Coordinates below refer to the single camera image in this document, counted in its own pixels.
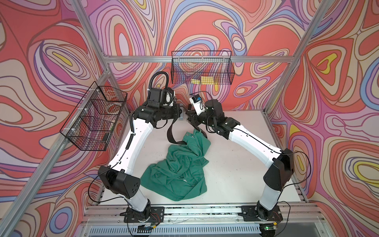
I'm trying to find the black leather belt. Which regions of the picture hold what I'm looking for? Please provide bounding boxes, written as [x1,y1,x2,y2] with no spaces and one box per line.
[167,118,208,145]

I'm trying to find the green trousers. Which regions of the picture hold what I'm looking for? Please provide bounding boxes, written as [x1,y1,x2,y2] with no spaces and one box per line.
[140,129,211,201]

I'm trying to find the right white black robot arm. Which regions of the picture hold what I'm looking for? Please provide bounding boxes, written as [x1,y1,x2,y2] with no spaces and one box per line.
[186,95,294,212]

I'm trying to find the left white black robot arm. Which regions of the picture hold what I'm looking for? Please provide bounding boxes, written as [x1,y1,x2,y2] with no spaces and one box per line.
[98,87,181,213]

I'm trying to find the yellow sticky note pad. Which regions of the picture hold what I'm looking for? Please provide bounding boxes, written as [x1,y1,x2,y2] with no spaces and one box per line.
[200,76,215,85]

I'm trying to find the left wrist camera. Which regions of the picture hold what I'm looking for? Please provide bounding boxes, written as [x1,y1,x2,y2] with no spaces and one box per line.
[164,87,175,106]

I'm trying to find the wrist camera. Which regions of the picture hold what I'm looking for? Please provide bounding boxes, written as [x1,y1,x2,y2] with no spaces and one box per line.
[189,94,206,116]
[164,87,175,106]

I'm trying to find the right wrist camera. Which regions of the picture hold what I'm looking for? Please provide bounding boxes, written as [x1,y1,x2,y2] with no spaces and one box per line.
[189,94,206,116]

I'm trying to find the back black wire basket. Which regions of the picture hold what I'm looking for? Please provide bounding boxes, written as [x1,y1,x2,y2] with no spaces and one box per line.
[171,49,235,85]

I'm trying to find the black wire basket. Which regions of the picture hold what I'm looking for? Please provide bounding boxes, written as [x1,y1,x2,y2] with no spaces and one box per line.
[60,82,127,151]
[171,49,235,85]

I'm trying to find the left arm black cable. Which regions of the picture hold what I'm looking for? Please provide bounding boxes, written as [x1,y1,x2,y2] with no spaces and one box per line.
[87,71,170,205]

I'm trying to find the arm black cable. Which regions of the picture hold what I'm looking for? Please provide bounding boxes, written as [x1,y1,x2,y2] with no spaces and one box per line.
[87,71,170,205]
[189,91,312,190]

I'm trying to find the left black wire basket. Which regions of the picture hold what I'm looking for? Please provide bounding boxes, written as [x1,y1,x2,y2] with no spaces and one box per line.
[60,82,127,151]

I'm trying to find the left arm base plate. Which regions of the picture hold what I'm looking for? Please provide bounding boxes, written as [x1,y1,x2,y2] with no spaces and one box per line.
[120,206,165,224]

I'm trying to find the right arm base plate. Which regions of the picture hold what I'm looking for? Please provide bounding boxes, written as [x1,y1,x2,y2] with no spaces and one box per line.
[238,205,283,223]

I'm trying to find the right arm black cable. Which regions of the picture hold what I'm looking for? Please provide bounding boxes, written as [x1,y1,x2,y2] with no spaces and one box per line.
[189,91,312,190]

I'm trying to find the aluminium front rail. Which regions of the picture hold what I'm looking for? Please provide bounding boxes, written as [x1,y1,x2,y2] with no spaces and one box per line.
[84,203,322,226]

